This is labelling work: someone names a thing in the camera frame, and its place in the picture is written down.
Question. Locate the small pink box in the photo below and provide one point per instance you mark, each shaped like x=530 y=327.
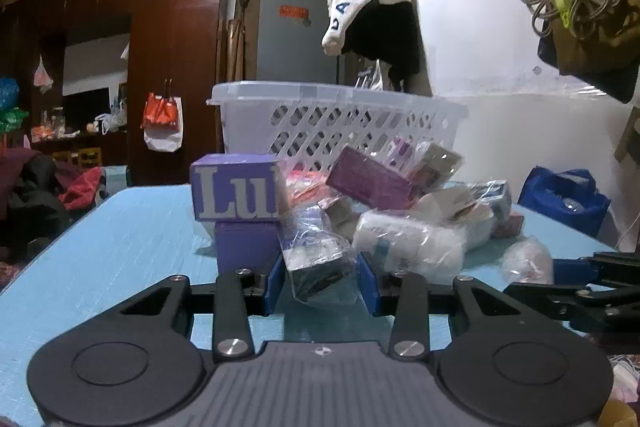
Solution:
x=509 y=226

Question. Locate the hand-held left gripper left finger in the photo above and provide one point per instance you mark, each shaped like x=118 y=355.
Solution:
x=276 y=284

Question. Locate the brown hanging bag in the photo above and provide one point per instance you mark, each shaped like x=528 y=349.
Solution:
x=595 y=47

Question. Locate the wrapped blue and white box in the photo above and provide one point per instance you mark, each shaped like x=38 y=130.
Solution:
x=492 y=197

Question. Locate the grey door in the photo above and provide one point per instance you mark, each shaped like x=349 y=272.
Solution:
x=295 y=37

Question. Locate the yellow stool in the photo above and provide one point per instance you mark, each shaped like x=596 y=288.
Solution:
x=77 y=157

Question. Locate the plain purple box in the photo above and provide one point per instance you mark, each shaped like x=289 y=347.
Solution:
x=245 y=247

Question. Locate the wooden planks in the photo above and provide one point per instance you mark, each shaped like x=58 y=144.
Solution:
x=236 y=52

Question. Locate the black hanging garment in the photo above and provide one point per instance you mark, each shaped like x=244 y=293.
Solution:
x=395 y=37

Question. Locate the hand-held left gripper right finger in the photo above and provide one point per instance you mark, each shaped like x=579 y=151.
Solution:
x=367 y=289

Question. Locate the dark clothing pile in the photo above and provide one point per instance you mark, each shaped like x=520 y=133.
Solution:
x=30 y=197

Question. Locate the plastic-wrapped white roll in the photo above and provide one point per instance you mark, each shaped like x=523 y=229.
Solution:
x=405 y=244

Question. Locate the plastic-wrapped dark box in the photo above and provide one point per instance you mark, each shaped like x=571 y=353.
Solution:
x=317 y=267

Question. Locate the purple box with white letters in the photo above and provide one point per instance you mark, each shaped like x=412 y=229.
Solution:
x=232 y=187

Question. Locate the white plastic lattice basket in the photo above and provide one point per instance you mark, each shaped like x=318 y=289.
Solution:
x=340 y=117

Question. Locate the red cloth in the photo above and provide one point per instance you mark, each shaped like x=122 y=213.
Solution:
x=82 y=189

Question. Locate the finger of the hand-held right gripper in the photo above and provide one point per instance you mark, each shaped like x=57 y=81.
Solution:
x=550 y=298
x=567 y=269

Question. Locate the beige wrapped box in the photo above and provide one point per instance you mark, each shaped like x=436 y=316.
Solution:
x=340 y=212

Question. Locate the pink hanging plastic bag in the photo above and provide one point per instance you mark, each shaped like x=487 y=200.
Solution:
x=42 y=74

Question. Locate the small clear-wrapped bundle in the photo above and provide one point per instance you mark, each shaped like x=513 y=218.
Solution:
x=527 y=262

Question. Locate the teal box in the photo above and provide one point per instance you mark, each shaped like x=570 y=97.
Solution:
x=117 y=182

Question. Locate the dark red wooden wardrobe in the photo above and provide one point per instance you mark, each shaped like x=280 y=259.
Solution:
x=170 y=57

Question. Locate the plastic-wrapped grey box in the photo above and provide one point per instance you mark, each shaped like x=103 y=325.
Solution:
x=435 y=167

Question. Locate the magenta box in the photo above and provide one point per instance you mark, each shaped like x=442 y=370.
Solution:
x=367 y=179

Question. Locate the blue tote bag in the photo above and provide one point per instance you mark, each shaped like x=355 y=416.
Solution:
x=565 y=197

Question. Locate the pink packet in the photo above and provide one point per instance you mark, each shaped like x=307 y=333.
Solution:
x=307 y=189

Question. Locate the orange and white plastic bag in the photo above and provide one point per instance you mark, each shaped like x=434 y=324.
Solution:
x=161 y=117

